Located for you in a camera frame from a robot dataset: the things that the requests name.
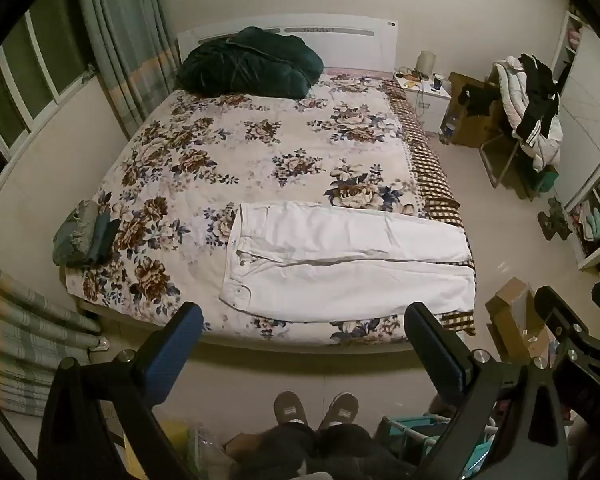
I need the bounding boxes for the dark teal folded cloth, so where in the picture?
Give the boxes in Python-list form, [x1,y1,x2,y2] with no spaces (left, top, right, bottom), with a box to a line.
[87,212,121,266]

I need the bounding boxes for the black cloth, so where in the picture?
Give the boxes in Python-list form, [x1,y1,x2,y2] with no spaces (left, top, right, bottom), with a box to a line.
[457,85,493,116]

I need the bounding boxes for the small open cardboard box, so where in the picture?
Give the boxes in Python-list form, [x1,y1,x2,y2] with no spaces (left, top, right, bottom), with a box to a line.
[485,277,553,361]

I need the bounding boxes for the white nightstand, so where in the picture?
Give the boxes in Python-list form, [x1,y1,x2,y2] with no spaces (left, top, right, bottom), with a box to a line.
[394,72,453,133]

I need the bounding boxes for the brown checked bed sheet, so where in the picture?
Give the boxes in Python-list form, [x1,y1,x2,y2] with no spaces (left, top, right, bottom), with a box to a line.
[385,80,478,336]

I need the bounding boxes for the white wardrobe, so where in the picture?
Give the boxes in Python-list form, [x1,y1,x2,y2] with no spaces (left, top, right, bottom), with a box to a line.
[550,10,600,271]

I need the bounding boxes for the white pants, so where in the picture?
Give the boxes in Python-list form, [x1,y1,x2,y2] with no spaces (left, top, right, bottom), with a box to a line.
[219,201,476,317]

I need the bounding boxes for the large brown cardboard box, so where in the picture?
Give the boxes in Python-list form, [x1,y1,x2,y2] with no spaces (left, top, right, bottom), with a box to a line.
[447,72,506,148]

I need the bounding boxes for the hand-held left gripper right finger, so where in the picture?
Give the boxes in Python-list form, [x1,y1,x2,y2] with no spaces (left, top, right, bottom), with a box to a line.
[404,301,568,480]

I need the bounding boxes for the dark green duvet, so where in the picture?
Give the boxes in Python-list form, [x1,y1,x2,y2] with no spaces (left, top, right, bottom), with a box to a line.
[176,26,325,100]

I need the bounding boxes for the teal metal rack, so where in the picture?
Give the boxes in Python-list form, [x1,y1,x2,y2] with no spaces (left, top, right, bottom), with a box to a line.
[377,412,496,466]

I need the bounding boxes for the person's legs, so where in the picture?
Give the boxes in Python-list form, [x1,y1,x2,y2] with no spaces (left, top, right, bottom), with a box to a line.
[230,422,418,480]

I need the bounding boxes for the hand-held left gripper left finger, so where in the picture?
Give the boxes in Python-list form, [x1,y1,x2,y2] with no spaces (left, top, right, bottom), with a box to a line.
[37,301,204,480]

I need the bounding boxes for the bed with floral cover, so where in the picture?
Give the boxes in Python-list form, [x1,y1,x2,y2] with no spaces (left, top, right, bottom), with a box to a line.
[62,72,478,346]

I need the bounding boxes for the black white-striped clothes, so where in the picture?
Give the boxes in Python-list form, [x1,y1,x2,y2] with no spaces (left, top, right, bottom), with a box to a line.
[517,52,563,138]

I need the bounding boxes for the white bed headboard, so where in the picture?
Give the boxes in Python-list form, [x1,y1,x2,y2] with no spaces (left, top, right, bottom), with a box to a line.
[176,13,398,73]

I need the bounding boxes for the bunched teal striped curtain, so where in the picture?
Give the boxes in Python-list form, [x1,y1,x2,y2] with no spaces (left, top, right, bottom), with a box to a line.
[0,252,103,416]

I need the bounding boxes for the pale teal garment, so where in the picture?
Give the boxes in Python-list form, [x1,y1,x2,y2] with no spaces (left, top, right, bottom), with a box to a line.
[577,197,600,241]

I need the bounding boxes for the folding metal chair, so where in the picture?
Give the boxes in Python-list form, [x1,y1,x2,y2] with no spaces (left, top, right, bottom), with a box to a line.
[480,110,541,201]

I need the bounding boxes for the long teal striped curtain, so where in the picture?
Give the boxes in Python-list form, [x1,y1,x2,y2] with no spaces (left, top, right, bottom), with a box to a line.
[75,0,181,138]

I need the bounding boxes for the white framed window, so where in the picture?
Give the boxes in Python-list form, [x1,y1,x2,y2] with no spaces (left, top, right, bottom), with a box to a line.
[0,0,98,181]

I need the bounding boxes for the green box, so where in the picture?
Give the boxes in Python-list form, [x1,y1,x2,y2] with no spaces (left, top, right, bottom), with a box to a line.
[532,165,561,193]

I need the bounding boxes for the person's left shoe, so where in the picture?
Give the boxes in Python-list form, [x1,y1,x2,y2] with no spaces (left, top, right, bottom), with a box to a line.
[273,391,313,428]

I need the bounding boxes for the plastic water bottle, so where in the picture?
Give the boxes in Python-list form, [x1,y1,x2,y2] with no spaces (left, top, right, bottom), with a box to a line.
[439,110,458,141]

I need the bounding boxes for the chair piled with clothes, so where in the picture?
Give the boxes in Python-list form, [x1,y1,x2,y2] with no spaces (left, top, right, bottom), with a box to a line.
[490,55,565,171]

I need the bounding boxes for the grey-green folded clothes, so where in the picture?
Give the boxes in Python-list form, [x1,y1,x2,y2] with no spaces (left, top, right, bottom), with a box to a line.
[52,200,101,267]

